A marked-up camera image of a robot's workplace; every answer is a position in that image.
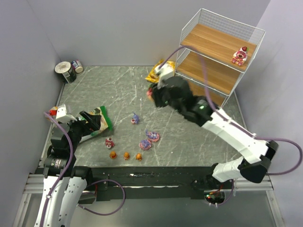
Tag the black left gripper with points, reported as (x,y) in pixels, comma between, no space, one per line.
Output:
(83,121)

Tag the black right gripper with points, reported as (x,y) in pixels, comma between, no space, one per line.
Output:
(162,93)

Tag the pink bear strawberry donut toy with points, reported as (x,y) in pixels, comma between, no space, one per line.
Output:
(149,94)

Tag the pink bear cream hat toy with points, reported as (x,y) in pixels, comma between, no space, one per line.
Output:
(109,143)

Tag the pink bear cake toy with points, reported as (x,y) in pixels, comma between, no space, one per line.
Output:
(240,56)

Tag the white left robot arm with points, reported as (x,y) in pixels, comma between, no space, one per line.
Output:
(64,182)

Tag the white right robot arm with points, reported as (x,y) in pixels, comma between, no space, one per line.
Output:
(256,155)

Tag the green cassava chips bag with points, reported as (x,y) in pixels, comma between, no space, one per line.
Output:
(106,124)

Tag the yellow Lays chips bag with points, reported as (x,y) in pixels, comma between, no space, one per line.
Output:
(152,77)

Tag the orange bear toy left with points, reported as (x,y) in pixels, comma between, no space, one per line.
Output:
(113,155)

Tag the orange bear toy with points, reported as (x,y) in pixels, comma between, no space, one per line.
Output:
(126,156)
(113,155)
(139,157)

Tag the purple bunny toy standing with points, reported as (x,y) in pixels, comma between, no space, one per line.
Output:
(135,119)

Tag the orange bear toy middle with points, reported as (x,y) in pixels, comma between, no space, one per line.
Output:
(126,156)

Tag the purple bunny on pink donut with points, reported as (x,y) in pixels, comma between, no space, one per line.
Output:
(152,136)

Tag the purple bunny donut toy front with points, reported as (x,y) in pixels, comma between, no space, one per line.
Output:
(145,144)

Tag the orange bear toy right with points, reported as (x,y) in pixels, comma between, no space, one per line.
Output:
(139,157)

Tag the blue white tipped can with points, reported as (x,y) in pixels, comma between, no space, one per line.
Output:
(77,66)

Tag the black labelled can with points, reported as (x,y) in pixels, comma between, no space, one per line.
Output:
(66,71)

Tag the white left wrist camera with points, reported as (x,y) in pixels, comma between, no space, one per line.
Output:
(63,114)

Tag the white wire wooden shelf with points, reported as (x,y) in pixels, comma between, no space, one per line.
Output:
(208,42)

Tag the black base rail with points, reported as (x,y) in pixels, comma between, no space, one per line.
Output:
(160,182)

